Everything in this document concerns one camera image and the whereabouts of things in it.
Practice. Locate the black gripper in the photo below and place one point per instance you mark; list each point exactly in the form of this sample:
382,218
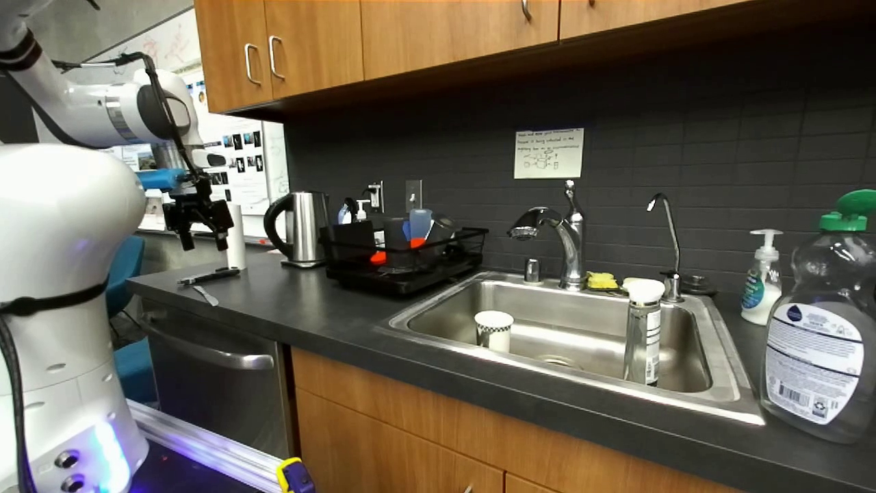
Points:
197,207

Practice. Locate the silver butter knife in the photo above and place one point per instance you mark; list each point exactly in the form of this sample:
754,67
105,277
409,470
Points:
205,294

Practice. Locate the blue cup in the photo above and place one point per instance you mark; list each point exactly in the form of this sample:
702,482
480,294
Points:
416,223

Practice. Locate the white paper towel roll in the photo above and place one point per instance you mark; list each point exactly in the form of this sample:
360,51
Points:
237,238

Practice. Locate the small orange item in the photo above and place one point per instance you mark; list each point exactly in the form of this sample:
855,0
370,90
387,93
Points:
378,259

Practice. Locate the metal robot base table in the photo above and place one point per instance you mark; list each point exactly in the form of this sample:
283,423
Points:
209,453

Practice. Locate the yellow sponge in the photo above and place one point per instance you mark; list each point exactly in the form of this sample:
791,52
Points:
600,281

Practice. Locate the blue chair back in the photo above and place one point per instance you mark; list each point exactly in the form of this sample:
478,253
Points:
127,275

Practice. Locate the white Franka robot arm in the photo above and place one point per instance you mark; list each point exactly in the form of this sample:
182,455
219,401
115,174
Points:
56,227

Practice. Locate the stainless steel dishwasher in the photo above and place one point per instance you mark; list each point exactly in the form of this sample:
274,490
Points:
214,374

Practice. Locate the white cup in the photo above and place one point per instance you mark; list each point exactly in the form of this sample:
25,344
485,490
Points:
493,329

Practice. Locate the stainless steel electric kettle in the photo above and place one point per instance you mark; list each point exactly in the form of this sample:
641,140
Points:
301,227

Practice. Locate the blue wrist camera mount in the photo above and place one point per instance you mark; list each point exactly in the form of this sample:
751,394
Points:
162,179

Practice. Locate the white paper wall sign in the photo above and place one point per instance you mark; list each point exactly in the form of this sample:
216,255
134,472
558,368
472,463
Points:
549,151

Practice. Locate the wooden upper cabinet door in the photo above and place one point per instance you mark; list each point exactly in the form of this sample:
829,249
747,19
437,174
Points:
223,56
315,41
638,14
456,32

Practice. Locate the clear bottle with white cap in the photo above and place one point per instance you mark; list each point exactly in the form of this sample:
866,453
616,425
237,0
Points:
641,333

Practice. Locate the thin chrome gooseneck tap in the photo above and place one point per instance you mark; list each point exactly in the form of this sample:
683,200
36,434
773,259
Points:
671,238

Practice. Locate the white pump soap dispenser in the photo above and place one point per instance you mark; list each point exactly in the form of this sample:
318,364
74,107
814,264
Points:
758,284

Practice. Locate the yellow and blue clamp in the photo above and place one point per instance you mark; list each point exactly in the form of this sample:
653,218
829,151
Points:
296,477

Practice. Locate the chrome kitchen faucet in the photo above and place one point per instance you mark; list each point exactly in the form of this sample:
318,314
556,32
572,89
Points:
567,238

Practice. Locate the wooden lower cabinet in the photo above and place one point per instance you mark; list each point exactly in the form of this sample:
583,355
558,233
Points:
391,440

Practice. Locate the stainless steel sink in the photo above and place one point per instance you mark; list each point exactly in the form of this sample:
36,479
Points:
564,344

